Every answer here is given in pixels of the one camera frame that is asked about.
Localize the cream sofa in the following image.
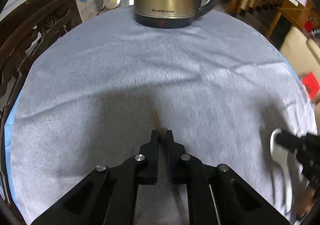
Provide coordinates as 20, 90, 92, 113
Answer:
280, 27, 320, 82

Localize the grey tablecloth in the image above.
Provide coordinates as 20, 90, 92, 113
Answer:
10, 7, 317, 224

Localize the person's right hand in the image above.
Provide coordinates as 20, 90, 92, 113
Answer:
297, 184, 316, 221

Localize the carved dark wooden sideboard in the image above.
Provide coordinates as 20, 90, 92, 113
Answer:
0, 0, 83, 116

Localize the white plastic spoon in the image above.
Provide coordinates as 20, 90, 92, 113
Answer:
270, 128, 293, 214

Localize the small yellow electric fan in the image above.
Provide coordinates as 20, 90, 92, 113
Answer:
103, 0, 121, 10

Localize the dark chopstick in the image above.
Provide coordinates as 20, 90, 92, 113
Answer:
151, 110, 189, 224

